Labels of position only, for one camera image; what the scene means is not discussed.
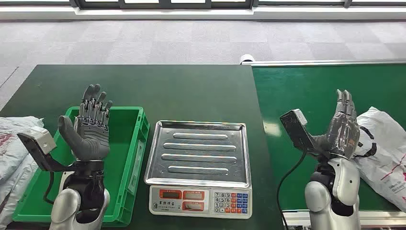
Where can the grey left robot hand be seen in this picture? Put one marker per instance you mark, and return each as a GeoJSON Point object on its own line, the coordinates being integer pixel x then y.
{"type": "Point", "coordinates": [90, 143]}

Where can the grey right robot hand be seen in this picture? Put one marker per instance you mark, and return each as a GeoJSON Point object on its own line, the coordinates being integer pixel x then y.
{"type": "Point", "coordinates": [342, 136]}

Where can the white parcel bag black print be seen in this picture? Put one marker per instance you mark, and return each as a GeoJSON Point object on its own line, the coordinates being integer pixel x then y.
{"type": "Point", "coordinates": [383, 143]}

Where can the grey parcel bag red print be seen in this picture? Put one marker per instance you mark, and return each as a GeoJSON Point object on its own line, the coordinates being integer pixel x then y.
{"type": "Point", "coordinates": [12, 149]}

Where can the white conveyor roller end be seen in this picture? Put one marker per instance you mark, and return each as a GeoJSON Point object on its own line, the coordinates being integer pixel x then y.
{"type": "Point", "coordinates": [247, 58]}

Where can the green plastic crate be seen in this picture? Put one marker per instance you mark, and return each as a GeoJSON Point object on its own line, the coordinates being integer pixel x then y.
{"type": "Point", "coordinates": [123, 143]}

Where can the steel weighing tray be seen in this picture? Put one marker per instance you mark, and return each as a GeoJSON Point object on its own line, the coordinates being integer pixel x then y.
{"type": "Point", "coordinates": [196, 128]}

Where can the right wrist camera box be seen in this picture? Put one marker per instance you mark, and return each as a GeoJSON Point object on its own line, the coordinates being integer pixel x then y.
{"type": "Point", "coordinates": [295, 130]}

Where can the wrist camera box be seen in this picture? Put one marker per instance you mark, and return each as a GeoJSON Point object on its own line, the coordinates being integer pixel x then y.
{"type": "Point", "coordinates": [295, 130]}
{"type": "Point", "coordinates": [39, 139]}

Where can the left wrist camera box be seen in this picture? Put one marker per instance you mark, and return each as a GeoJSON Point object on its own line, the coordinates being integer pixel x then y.
{"type": "Point", "coordinates": [39, 139]}

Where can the aluminium conveyor side rail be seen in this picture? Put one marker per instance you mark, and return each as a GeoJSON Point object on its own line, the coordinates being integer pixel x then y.
{"type": "Point", "coordinates": [317, 62]}
{"type": "Point", "coordinates": [295, 217]}

